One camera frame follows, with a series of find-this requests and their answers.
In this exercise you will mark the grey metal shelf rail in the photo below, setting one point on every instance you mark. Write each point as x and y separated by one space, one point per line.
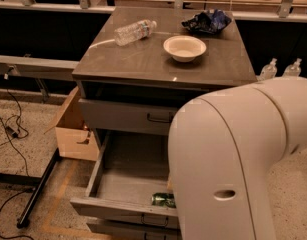
37 67

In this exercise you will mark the grey drawer cabinet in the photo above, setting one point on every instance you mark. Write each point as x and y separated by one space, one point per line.
143 73

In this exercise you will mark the left clear pump bottle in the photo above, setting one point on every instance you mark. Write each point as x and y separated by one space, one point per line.
268 71

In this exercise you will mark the right clear pump bottle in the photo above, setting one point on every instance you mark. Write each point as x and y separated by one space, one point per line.
293 69

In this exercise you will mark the blue chip bag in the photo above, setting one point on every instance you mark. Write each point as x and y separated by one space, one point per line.
208 21

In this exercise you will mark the cardboard box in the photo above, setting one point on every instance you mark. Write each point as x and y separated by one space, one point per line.
74 138

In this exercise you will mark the bottom drawer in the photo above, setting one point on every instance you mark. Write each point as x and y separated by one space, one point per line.
132 231

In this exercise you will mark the open middle drawer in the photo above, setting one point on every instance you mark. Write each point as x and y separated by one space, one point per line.
131 169

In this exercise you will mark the clear plastic water bottle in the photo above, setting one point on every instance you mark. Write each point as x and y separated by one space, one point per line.
134 32

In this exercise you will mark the green can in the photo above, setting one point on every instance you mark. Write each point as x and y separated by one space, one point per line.
163 200

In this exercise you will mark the closed top drawer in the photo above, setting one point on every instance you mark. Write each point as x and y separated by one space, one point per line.
128 117

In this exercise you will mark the black metal floor rail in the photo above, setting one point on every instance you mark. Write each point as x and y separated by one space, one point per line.
35 183

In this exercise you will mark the white bowl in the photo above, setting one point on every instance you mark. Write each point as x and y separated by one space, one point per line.
184 48

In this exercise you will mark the clear pump bottle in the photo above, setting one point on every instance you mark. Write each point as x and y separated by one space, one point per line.
293 69
268 71

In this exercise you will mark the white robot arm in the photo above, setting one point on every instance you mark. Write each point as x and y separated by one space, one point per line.
221 146

